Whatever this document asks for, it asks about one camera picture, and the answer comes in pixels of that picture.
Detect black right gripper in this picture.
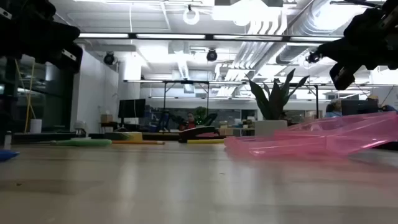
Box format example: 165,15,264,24
317,0,398,91

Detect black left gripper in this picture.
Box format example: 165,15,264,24
0,0,83,74

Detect green handled scissors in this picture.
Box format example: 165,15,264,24
49,138,113,147

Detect pink translucent pencil case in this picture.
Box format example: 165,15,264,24
223,111,398,158

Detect blue pen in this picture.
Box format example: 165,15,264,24
0,149,20,162

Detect long orange pencil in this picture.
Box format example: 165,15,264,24
111,140,165,146

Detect person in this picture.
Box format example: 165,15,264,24
366,95,398,113
325,98,343,118
185,112,197,130

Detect dark wide monitor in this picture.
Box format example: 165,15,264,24
341,99,379,116

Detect yellow pole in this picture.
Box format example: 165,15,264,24
24,62,35,133
14,60,36,119

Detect white desk device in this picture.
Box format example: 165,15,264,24
73,120,88,138

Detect white bucket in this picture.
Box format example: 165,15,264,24
29,118,43,134

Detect black computer monitor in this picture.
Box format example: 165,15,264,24
118,98,146,119

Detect snake plant in white pot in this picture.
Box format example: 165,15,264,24
245,68,310,137

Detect long ceiling light bar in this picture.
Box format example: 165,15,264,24
77,32,343,43

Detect small green plant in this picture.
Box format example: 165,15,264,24
194,106,208,125

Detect black stapler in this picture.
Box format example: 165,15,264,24
178,126,220,144

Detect yellow highlighter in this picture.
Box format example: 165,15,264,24
187,139,225,144

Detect white ring light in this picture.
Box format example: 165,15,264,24
182,7,200,26

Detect black metal stand frame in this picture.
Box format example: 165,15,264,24
162,79,210,134

